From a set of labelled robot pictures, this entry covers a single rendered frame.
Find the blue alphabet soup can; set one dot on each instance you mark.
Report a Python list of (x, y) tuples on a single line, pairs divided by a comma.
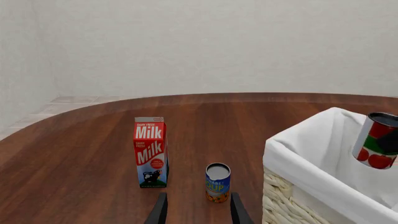
[(217, 183)]

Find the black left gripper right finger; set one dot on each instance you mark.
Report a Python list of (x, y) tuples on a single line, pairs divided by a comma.
[(239, 211)]

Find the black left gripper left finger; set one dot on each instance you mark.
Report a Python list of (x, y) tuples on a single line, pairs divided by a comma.
[(159, 211)]

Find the white lined wicker basket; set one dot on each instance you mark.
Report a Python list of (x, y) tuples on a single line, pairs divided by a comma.
[(323, 172)]

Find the red tomato sauce can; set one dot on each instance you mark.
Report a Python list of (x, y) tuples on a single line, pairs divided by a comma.
[(377, 142)]

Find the red milk carton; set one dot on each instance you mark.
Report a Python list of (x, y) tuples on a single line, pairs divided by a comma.
[(150, 154)]

